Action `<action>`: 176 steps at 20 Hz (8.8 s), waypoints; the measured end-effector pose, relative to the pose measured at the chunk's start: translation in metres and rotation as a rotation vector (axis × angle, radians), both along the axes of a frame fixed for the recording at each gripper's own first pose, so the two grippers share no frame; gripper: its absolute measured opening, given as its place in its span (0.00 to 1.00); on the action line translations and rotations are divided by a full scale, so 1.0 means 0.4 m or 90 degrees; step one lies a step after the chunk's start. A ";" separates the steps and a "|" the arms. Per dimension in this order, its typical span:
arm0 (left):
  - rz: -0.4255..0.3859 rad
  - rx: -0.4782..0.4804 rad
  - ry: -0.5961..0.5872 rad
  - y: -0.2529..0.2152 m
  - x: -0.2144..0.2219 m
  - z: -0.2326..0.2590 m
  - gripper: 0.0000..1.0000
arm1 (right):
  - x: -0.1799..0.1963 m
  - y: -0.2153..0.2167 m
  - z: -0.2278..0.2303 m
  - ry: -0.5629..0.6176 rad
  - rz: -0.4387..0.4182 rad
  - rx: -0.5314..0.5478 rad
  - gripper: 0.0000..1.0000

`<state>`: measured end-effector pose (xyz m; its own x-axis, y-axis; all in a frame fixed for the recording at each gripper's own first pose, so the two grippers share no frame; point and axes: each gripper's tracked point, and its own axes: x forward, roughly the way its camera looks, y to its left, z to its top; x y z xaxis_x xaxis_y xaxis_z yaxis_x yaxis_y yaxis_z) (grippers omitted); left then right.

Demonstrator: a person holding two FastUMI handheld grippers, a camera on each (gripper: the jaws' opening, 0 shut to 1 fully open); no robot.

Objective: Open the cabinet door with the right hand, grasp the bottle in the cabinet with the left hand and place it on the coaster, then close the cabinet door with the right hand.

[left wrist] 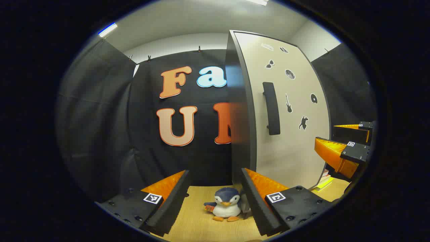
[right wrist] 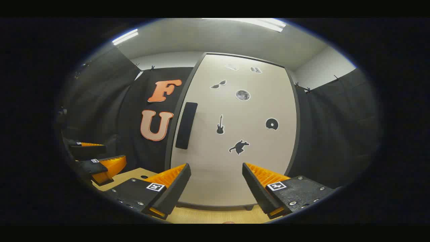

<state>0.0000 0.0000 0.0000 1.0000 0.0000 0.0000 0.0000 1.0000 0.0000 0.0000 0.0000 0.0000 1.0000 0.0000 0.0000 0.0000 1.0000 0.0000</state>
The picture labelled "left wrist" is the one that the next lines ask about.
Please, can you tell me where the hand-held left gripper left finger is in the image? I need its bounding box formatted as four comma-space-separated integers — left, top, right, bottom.
95, 170, 191, 237

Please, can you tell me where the blue white penguin plush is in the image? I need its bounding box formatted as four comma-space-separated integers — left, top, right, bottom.
203, 187, 242, 222

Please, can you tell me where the black backdrop cloth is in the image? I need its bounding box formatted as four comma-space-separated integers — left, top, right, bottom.
55, 37, 378, 202

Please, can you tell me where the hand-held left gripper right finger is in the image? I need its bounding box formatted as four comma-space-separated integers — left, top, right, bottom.
241, 168, 334, 237

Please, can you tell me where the grey cabinet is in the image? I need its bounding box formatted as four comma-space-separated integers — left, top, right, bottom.
224, 30, 257, 185

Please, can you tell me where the stack of books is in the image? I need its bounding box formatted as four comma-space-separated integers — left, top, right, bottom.
311, 170, 335, 193

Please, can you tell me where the beige cabinet door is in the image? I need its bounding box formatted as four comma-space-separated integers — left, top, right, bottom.
232, 31, 332, 190

